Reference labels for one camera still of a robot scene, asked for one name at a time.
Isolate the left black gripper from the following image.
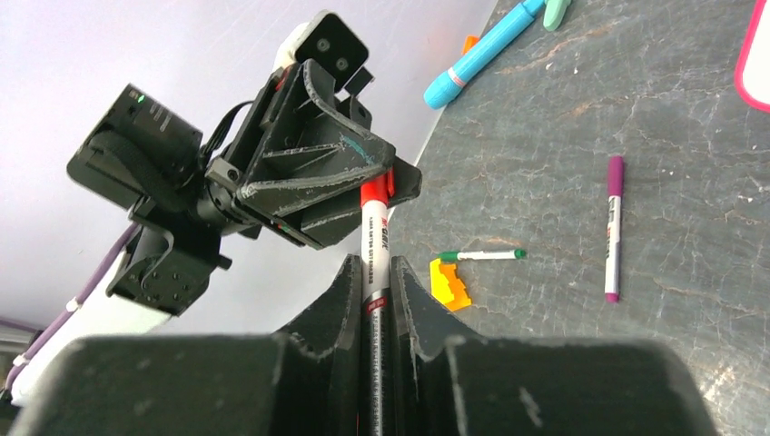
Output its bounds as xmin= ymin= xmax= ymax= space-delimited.
xmin=204 ymin=60 xmax=422 ymax=250

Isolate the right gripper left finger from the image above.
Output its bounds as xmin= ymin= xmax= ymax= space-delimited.
xmin=12 ymin=255 xmax=362 ymax=435

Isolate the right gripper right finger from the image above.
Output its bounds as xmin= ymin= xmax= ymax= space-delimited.
xmin=390 ymin=256 xmax=717 ymax=435

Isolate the red whiteboard marker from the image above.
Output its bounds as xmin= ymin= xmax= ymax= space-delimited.
xmin=359 ymin=170 xmax=395 ymax=435

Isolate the pink framed whiteboard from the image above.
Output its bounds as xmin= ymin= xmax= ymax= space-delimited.
xmin=734 ymin=0 xmax=769 ymax=114

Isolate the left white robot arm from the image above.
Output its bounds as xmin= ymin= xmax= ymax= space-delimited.
xmin=1 ymin=59 xmax=422 ymax=407

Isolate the green whiteboard marker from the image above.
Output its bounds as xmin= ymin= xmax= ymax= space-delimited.
xmin=437 ymin=248 xmax=527 ymax=263

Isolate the purple whiteboard marker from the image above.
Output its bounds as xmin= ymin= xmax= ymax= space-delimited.
xmin=604 ymin=155 xmax=624 ymax=303

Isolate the yellow orange plastic block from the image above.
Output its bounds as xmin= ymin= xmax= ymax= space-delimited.
xmin=429 ymin=259 xmax=473 ymax=312

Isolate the large blue toy crayon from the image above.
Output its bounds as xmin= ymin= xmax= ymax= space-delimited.
xmin=423 ymin=0 xmax=546 ymax=109

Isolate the small orange toy piece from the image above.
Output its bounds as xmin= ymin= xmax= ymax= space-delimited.
xmin=461 ymin=35 xmax=479 ymax=55

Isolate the large mint toy crayon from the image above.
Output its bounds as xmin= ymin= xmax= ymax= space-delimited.
xmin=543 ymin=0 xmax=572 ymax=32

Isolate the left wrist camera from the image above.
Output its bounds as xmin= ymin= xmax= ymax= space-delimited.
xmin=272 ymin=10 xmax=373 ymax=95

